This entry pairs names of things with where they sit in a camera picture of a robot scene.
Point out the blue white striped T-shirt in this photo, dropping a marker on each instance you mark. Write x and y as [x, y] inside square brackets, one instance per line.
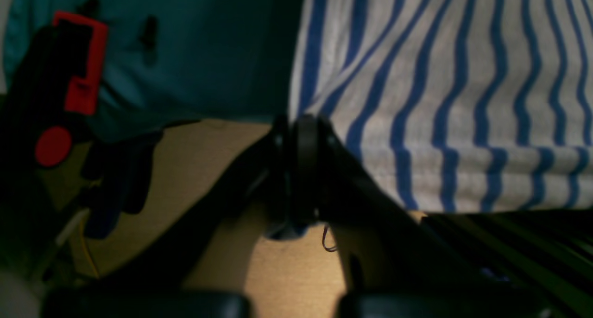
[456, 106]

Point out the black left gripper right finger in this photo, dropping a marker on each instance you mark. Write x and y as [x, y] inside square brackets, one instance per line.
[392, 267]

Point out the blue black bar clamp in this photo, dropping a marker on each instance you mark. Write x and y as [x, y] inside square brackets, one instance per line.
[123, 171]

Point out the teal table cloth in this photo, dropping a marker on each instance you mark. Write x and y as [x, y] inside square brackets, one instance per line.
[169, 61]

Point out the red black clamp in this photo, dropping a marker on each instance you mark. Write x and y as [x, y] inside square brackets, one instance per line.
[55, 87]

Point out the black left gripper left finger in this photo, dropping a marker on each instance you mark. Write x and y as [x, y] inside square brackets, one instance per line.
[150, 285]

